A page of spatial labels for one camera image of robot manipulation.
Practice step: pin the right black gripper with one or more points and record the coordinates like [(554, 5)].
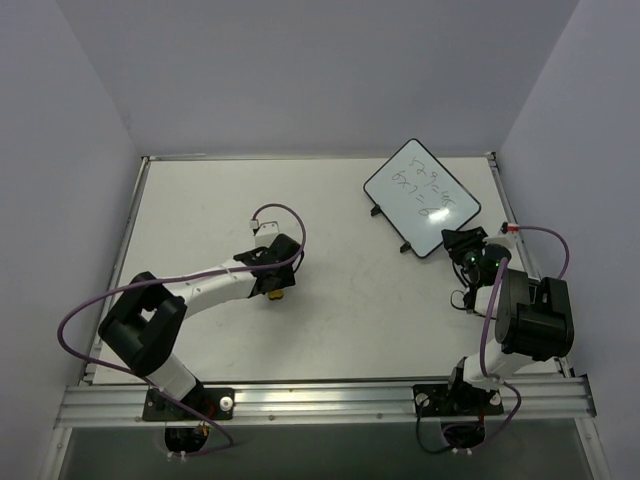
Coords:
[(463, 239)]

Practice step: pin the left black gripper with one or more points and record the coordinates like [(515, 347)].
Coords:
[(275, 282)]

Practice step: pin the yellow sponge eraser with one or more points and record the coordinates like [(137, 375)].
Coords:
[(275, 295)]

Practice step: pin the small whiteboard black frame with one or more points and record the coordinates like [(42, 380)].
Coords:
[(420, 197)]

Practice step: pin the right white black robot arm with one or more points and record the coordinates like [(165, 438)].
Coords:
[(526, 321)]

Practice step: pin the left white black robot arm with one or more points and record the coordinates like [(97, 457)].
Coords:
[(144, 323)]

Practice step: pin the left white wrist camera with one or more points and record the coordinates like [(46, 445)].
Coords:
[(264, 233)]

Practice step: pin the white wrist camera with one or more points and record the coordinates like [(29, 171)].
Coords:
[(264, 233), (508, 235)]

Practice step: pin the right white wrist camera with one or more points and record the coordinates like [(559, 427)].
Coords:
[(508, 235)]

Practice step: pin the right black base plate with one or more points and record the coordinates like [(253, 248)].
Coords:
[(437, 400)]

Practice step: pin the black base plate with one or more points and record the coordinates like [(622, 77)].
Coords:
[(216, 403), (437, 400)]

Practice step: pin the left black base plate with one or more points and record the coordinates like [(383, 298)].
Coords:
[(216, 403)]

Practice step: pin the aluminium front rail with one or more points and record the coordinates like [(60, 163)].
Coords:
[(316, 403)]

